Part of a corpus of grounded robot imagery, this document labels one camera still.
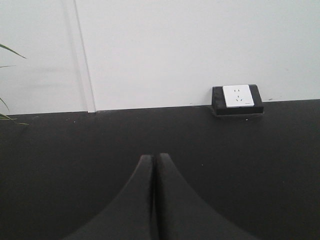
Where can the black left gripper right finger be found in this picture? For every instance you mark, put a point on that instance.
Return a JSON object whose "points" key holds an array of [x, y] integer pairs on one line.
{"points": [[182, 214]]}

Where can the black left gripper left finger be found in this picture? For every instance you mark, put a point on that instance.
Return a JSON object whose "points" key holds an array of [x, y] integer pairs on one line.
{"points": [[129, 215]]}

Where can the black and white power socket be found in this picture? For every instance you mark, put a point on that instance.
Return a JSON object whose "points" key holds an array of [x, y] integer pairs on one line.
{"points": [[236, 100]]}

